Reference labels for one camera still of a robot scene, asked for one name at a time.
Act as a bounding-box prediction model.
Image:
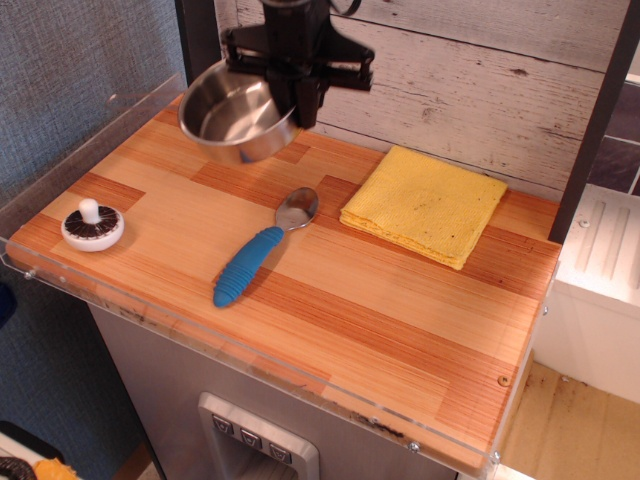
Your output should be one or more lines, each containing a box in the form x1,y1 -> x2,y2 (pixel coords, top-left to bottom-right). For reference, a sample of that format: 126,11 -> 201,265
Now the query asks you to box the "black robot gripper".
222,1 -> 375,128

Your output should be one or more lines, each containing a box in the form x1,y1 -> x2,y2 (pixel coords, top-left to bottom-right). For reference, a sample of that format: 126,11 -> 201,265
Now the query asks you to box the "stainless steel pan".
178,61 -> 301,164

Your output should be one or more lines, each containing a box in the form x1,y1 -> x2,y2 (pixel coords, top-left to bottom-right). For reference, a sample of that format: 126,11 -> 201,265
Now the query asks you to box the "yellow folded cloth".
340,146 -> 508,271

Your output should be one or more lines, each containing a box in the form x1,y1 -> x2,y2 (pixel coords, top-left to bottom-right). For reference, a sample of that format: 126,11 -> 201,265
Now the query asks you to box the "white toy mushroom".
61,198 -> 125,253

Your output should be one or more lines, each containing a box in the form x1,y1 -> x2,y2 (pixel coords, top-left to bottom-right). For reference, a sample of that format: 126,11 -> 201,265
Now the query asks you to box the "grey toy fridge cabinet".
91,307 -> 458,479

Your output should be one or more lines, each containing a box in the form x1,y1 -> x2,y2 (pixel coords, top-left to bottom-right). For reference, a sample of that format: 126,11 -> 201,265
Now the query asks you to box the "white toy sink unit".
533,185 -> 639,402

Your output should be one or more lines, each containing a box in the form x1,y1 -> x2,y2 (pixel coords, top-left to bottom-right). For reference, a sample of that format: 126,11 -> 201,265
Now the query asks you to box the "yellow object at corner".
33,458 -> 79,480

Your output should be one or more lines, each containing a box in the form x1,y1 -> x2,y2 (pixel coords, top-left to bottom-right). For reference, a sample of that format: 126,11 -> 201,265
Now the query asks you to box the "blue handled metal spoon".
213,187 -> 319,308

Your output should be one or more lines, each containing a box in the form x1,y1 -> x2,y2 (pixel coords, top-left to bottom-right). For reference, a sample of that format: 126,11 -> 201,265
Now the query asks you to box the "dark left shelf post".
174,0 -> 222,85

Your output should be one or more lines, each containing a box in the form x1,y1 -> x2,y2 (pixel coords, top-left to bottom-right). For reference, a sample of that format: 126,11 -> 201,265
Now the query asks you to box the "dark shelf post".
548,0 -> 639,244
174,0 -> 222,85

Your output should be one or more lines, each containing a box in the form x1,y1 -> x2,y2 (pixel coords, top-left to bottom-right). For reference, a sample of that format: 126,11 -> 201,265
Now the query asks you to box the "clear acrylic guard rail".
8,77 -> 560,478

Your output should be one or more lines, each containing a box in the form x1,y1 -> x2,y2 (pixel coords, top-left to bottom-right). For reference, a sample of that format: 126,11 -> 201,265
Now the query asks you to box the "dark right shelf post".
548,0 -> 639,244

